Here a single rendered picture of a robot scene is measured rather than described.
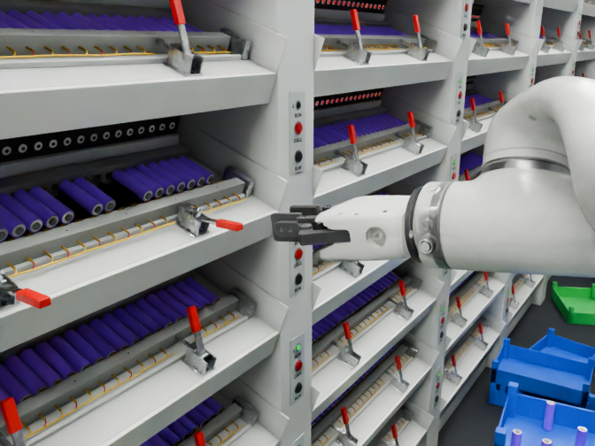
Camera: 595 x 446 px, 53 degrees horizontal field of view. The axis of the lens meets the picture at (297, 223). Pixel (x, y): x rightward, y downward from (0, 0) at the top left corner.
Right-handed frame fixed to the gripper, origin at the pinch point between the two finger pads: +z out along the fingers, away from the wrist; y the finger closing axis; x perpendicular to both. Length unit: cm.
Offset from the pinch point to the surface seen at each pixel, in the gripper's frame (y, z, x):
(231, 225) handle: -0.5, 9.6, -0.3
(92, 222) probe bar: -12.9, 19.1, 3.2
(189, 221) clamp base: -1.1, 16.0, 0.2
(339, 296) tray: 34.9, 18.6, -23.4
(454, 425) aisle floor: 112, 32, -98
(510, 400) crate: 66, -2, -57
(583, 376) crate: 152, 0, -95
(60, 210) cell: -13.8, 23.2, 4.9
